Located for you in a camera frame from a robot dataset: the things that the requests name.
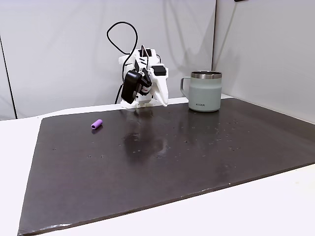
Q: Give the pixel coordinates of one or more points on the black oval camera box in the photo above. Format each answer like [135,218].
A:
[130,86]

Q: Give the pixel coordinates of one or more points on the purple pen grip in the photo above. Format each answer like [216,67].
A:
[96,124]

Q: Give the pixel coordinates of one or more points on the black wall fixture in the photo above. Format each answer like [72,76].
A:
[240,0]

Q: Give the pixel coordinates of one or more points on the dark brown table mat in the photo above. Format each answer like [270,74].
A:
[152,162]

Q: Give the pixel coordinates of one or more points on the grey steel-rimmed mug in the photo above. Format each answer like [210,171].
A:
[205,93]

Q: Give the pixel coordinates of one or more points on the thin black wall strip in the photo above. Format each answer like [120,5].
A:
[8,81]

